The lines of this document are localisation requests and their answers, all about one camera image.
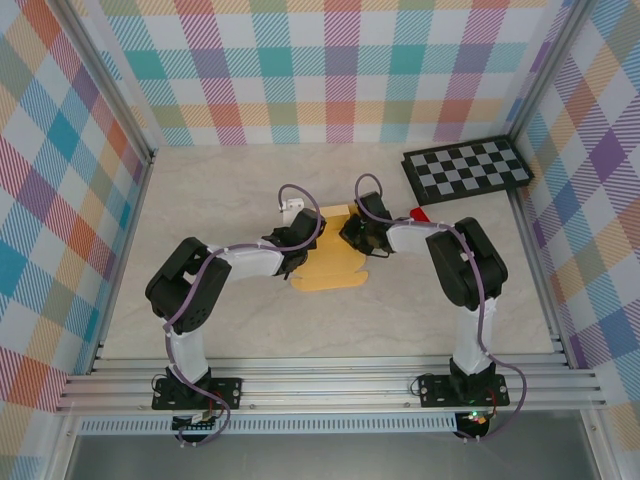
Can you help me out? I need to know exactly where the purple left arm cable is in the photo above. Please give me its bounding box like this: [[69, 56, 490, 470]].
[[162, 183, 329, 449]]

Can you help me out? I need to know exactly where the white slotted cable duct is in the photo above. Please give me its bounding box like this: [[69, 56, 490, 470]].
[[77, 417, 461, 436]]

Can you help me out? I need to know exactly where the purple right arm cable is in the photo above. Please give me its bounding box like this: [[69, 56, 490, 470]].
[[353, 173, 529, 444]]

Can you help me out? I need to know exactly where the black grey checkerboard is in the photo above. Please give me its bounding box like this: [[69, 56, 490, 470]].
[[401, 135, 535, 206]]

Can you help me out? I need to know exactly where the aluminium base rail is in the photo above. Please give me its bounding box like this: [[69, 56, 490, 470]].
[[54, 354, 609, 414]]

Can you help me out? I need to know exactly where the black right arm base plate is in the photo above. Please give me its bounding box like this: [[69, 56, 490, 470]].
[[417, 372, 510, 409]]

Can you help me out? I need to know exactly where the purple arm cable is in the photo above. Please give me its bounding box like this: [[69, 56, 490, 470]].
[[353, 173, 529, 444], [162, 183, 329, 449]]

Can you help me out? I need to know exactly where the yellow paper box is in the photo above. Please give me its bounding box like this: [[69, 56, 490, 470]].
[[290, 202, 371, 293]]

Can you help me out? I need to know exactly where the aluminium frame post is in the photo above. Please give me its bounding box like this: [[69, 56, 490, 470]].
[[504, 0, 596, 146], [54, 0, 157, 167]]

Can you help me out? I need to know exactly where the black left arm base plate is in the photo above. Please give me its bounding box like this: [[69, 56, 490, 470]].
[[151, 377, 245, 412]]

